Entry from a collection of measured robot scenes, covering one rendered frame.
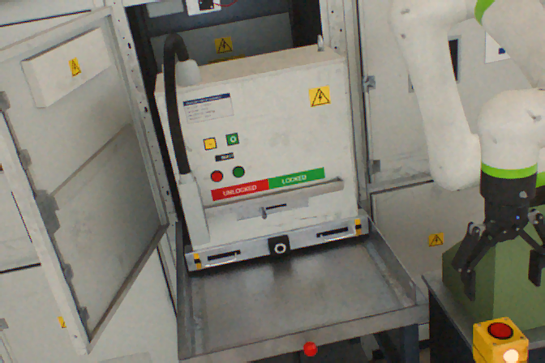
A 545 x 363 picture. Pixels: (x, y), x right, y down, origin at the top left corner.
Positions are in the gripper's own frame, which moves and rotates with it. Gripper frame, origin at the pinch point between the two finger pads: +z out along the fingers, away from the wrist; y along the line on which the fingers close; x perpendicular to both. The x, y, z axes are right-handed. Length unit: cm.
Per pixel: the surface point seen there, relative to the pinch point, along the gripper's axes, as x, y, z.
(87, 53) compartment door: -67, 78, -47
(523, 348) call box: 3.8, -3.0, 13.8
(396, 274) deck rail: -31.5, 10.3, 16.4
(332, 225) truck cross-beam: -52, 22, 10
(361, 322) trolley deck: -19.2, 24.0, 18.8
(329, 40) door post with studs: -87, 8, -35
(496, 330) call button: 0.0, 0.6, 11.4
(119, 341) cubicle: -85, 100, 61
